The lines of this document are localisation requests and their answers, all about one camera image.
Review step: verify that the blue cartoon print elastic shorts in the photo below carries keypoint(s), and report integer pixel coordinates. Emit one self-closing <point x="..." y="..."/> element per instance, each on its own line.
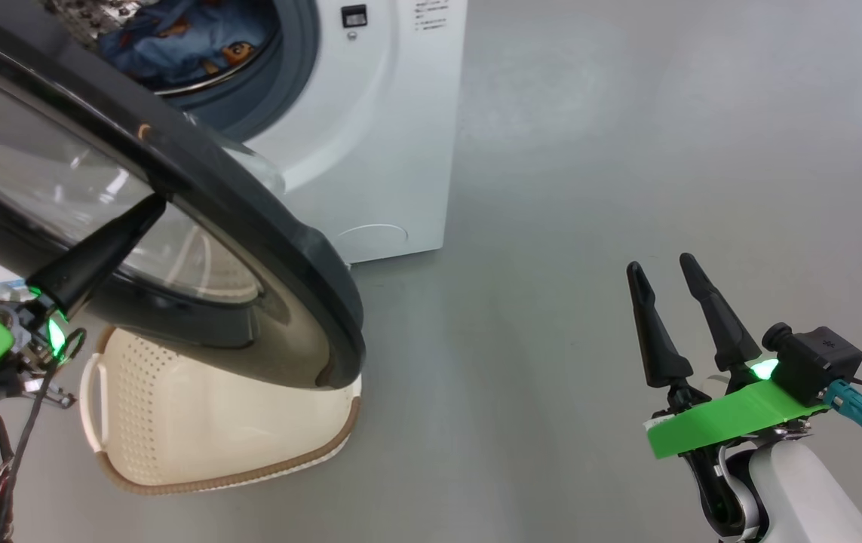
<point x="167" y="60"/>

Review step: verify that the cream perforated laundry basket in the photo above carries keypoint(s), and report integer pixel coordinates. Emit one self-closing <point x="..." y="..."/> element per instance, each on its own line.
<point x="212" y="437"/>

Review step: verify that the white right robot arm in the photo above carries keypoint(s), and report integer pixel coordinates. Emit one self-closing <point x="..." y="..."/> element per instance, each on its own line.
<point x="815" y="498"/>

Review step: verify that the perforated steel drum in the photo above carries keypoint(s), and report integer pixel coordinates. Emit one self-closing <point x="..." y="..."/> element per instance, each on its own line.
<point x="72" y="19"/>

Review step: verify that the grey rubber door seal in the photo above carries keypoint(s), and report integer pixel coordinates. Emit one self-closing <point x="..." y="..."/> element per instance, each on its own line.
<point x="295" y="60"/>

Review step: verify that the blue white energy label sticker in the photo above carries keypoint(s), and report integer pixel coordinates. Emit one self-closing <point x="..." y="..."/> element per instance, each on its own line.
<point x="1" y="287"/>

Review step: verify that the white front-load washing machine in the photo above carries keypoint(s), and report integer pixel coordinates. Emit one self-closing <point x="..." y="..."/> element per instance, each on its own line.
<point x="370" y="151"/>

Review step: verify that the round white filter cover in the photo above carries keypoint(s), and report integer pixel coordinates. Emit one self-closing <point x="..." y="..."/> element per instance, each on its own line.
<point x="374" y="241"/>

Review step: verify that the black door latch socket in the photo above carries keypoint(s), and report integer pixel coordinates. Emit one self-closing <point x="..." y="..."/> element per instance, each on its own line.
<point x="354" y="16"/>

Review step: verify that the teal right camera connector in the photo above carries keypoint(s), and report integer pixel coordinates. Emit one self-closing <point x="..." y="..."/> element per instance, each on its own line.
<point x="857" y="411"/>

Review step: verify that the black round washing machine door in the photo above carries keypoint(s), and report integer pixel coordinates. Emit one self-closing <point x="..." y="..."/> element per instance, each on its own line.
<point x="265" y="249"/>

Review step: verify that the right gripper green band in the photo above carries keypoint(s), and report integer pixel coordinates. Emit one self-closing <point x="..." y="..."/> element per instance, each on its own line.
<point x="732" y="418"/>

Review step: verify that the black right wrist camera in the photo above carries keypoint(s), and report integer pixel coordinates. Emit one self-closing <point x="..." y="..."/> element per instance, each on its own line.
<point x="815" y="362"/>

